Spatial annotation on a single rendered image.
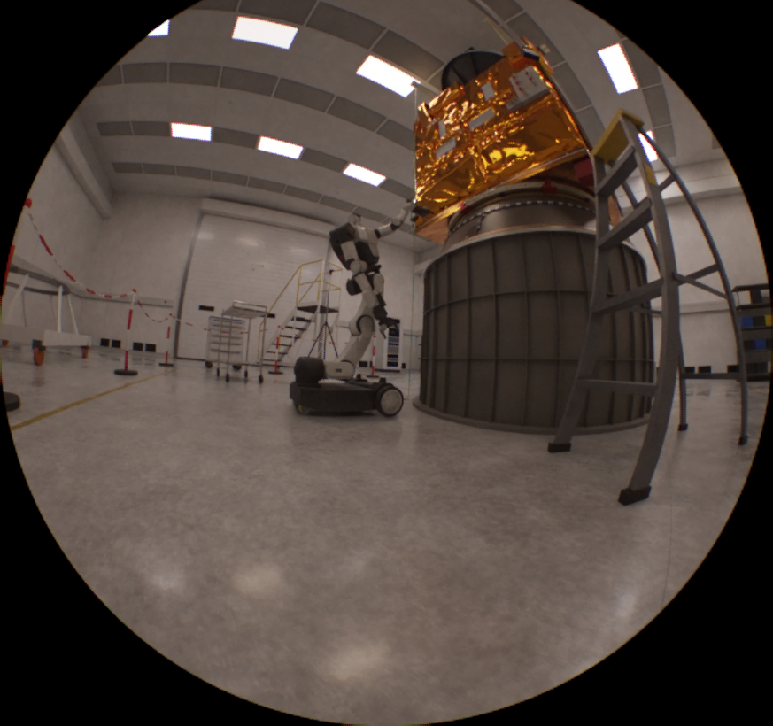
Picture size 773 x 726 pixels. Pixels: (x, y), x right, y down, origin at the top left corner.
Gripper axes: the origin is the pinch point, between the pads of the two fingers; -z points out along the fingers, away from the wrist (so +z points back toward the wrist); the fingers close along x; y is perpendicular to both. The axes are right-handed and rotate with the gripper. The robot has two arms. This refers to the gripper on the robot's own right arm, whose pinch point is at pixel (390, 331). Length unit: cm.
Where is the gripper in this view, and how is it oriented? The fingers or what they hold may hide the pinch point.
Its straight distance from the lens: 176.6
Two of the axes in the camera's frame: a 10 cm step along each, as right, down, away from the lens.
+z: -4.8, -8.7, -0.8
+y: 3.3, -2.6, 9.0
